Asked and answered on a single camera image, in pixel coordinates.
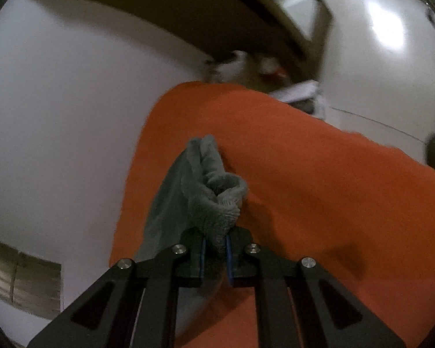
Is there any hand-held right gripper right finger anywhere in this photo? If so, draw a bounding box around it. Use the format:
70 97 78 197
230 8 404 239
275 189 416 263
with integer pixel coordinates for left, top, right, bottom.
226 226 407 348

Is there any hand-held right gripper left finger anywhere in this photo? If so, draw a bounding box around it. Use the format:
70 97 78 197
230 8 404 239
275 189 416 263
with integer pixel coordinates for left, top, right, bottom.
27 230 205 348

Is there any grey-green fleece garment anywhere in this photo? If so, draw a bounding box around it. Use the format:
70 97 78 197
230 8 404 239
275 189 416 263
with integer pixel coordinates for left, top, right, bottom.
136 134 249 338

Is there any orange blanket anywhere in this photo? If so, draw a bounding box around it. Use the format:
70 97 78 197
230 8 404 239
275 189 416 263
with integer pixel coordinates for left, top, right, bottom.
109 81 435 348

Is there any white cloth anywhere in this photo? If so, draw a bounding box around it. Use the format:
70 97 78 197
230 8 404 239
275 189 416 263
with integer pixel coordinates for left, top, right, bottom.
270 79 327 120

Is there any red and white object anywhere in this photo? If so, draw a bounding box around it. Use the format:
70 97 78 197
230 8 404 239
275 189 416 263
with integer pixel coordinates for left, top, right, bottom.
259 56 289 82

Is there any louvered wall vent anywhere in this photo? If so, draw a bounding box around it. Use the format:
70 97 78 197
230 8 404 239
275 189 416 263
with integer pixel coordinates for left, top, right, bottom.
0 235 62 320

